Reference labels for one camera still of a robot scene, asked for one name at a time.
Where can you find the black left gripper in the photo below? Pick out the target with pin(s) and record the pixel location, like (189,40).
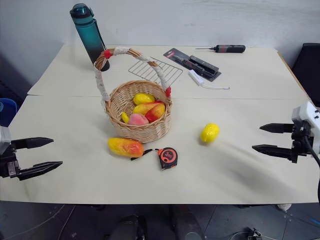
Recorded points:
(8,162)

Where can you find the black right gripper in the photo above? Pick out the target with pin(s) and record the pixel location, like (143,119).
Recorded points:
(300,145)

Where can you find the small yellow fruit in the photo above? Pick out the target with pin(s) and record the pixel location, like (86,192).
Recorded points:
(124,117)

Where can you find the blue container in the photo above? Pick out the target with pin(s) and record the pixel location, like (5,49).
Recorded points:
(7,111)

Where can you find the white object under table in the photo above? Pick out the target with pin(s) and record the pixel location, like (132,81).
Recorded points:
(283,207)

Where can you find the large yellow-orange mango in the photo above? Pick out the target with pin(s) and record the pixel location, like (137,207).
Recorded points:
(125,147)

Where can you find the black electric screwdriver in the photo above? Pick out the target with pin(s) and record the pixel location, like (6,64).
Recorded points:
(230,48)

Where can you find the pink peach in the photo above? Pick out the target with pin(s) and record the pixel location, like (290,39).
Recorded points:
(137,119)

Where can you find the black screwdriver set package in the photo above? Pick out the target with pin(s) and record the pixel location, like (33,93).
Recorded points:
(197,64)

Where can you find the orange black tape measure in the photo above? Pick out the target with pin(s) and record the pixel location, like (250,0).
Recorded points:
(168,157)

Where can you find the yellow-red mango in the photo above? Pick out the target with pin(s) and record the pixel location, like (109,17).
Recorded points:
(141,108)

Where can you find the red-yellow mango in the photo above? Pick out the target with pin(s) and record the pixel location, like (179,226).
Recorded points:
(156,112)

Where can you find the teal water bottle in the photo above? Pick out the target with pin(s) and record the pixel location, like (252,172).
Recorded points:
(91,37)

